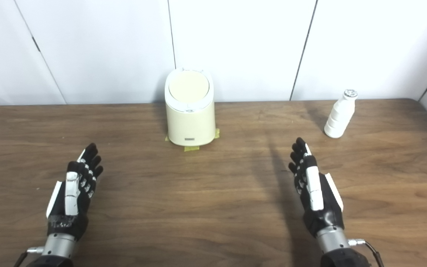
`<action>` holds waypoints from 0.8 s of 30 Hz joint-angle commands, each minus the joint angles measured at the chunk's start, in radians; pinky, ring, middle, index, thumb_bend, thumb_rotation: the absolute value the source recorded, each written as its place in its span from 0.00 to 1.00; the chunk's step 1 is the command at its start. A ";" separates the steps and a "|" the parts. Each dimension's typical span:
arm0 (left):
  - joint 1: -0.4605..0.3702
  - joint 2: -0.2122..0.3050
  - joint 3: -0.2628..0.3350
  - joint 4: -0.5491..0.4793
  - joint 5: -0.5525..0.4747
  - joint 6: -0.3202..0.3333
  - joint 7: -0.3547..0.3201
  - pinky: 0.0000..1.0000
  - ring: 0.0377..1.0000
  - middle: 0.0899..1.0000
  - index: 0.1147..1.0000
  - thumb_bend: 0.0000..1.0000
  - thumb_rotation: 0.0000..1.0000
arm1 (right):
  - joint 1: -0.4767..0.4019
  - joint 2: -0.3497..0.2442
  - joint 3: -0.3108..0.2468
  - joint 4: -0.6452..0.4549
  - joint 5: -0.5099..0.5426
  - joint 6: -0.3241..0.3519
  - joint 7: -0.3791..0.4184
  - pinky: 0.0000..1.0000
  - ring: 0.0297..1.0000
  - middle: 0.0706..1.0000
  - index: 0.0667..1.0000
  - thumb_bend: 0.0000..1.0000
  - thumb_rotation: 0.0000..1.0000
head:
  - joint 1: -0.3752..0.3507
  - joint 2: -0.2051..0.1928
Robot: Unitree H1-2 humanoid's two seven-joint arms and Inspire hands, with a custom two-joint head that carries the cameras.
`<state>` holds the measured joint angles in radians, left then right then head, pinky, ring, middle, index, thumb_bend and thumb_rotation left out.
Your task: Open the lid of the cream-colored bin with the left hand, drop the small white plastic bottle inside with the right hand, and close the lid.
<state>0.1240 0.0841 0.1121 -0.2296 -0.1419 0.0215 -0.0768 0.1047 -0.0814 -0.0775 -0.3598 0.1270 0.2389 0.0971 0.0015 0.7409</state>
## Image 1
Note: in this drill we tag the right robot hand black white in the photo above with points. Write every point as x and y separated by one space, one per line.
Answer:
319 207

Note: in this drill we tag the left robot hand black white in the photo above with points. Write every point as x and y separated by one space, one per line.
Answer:
76 174

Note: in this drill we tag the small white plastic bottle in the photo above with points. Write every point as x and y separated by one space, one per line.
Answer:
339 115

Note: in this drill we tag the round cream bin lid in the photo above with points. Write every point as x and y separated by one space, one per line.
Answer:
189 86

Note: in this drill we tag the cream-colored bin body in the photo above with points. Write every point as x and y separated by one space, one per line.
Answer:
191 124

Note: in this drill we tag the wide yellow tape piece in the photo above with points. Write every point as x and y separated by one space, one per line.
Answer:
191 148

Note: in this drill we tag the tall yellow tape piece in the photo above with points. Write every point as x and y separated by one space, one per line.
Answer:
217 133

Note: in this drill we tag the black wall panel hinge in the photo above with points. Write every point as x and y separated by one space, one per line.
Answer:
36 43

